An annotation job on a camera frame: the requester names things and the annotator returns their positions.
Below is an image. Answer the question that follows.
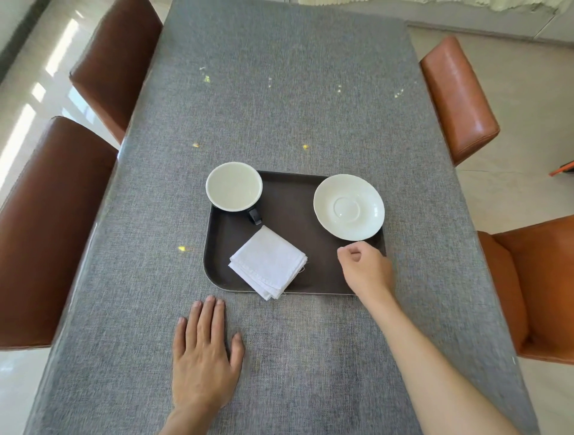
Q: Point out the person's right hand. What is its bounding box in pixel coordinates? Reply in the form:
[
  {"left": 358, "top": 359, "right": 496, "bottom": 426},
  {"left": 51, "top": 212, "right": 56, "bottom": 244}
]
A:
[{"left": 337, "top": 241, "right": 396, "bottom": 306}]

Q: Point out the person's left hand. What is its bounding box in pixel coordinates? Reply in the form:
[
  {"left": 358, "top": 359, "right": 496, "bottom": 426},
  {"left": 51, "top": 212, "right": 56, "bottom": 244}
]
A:
[{"left": 172, "top": 295, "right": 245, "bottom": 411}]

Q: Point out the person's right forearm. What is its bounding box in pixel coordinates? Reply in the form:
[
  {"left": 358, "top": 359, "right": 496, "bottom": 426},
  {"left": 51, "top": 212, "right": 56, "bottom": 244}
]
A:
[{"left": 359, "top": 289, "right": 522, "bottom": 435}]

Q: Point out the person's left forearm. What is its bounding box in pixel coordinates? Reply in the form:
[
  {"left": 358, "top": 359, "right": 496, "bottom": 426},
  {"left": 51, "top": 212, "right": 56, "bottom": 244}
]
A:
[{"left": 157, "top": 401, "right": 225, "bottom": 435}]

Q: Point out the white saucer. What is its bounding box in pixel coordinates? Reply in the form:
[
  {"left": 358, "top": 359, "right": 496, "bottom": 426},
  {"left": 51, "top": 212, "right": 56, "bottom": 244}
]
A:
[{"left": 313, "top": 174, "right": 386, "bottom": 242}]

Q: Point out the dark brown serving tray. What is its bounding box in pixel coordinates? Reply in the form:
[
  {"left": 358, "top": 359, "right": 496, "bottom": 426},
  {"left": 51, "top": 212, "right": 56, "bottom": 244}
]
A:
[{"left": 203, "top": 170, "right": 387, "bottom": 297}]

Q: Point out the folded white cloth napkin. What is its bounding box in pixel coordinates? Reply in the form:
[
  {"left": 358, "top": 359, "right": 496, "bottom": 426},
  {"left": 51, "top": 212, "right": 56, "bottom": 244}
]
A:
[{"left": 228, "top": 225, "right": 309, "bottom": 301}]

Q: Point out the black cup with white inside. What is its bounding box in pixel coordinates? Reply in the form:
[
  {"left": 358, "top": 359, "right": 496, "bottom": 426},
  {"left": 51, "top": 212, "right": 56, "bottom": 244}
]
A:
[{"left": 206, "top": 162, "right": 264, "bottom": 226}]

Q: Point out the grey fabric tablecloth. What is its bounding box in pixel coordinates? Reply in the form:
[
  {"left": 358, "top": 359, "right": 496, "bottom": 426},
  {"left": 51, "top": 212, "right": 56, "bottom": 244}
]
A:
[{"left": 25, "top": 0, "right": 541, "bottom": 435}]

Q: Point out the brown leather chair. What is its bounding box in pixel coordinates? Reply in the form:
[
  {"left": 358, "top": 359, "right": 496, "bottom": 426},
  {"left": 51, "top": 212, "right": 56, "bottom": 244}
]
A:
[
  {"left": 0, "top": 116, "right": 119, "bottom": 351},
  {"left": 420, "top": 36, "right": 501, "bottom": 167},
  {"left": 477, "top": 215, "right": 574, "bottom": 365},
  {"left": 69, "top": 0, "right": 163, "bottom": 145}
]

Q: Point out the white curtain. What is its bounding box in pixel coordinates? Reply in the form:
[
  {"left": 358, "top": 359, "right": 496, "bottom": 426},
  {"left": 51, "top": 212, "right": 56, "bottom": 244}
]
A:
[{"left": 486, "top": 0, "right": 559, "bottom": 13}]

